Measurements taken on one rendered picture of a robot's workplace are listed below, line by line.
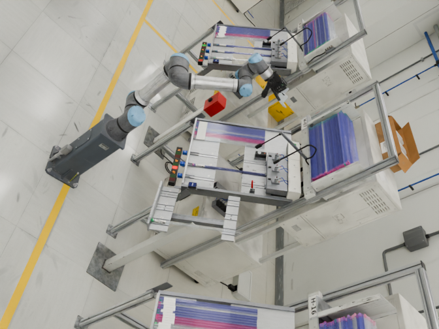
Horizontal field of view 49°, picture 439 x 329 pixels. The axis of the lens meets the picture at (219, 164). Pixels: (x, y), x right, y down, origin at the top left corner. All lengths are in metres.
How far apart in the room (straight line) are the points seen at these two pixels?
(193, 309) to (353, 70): 2.51
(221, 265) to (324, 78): 1.79
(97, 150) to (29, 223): 0.60
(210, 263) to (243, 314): 1.17
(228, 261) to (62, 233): 1.21
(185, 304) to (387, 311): 0.98
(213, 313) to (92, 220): 1.27
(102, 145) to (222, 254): 1.19
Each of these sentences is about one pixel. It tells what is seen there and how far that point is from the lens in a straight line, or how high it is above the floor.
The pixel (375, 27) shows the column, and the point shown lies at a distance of 6.01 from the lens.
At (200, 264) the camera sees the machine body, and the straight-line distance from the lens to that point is 3.69.
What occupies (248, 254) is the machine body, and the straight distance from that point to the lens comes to 3.54.
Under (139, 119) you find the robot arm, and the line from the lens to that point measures 2.96.
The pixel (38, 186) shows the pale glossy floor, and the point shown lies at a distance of 3.30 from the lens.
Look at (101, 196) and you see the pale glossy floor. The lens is 3.58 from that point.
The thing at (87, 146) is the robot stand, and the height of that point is 0.38.
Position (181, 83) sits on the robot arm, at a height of 1.16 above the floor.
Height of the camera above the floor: 2.50
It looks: 30 degrees down
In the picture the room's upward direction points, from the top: 61 degrees clockwise
